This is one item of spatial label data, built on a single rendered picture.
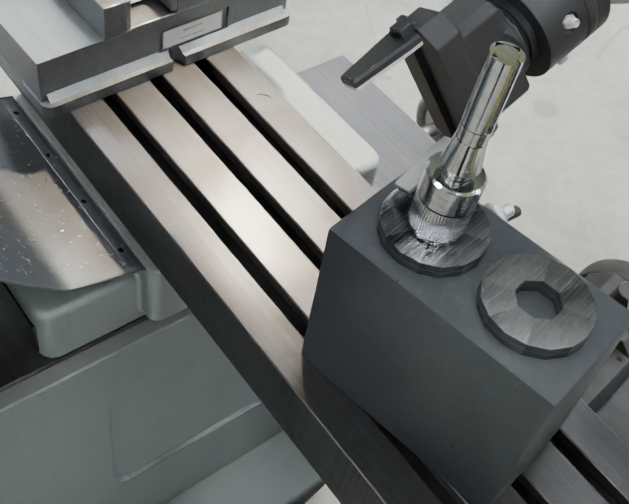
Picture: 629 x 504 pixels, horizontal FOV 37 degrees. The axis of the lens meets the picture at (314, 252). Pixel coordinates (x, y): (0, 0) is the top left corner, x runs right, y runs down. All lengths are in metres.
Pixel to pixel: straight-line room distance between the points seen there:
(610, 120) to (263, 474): 1.58
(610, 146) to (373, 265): 2.02
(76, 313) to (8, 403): 0.14
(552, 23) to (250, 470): 1.10
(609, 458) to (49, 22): 0.74
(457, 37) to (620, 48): 2.39
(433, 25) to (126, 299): 0.54
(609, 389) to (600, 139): 1.39
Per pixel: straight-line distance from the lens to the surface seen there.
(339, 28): 2.82
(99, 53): 1.08
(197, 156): 1.04
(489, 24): 0.72
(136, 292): 1.09
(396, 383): 0.79
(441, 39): 0.69
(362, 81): 0.68
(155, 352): 1.19
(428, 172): 0.69
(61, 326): 1.06
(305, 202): 1.00
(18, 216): 1.05
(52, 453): 1.26
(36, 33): 1.08
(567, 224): 2.44
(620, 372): 1.44
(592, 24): 0.77
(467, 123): 0.65
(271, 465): 1.65
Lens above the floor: 1.68
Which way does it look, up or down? 50 degrees down
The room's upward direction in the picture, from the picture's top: 12 degrees clockwise
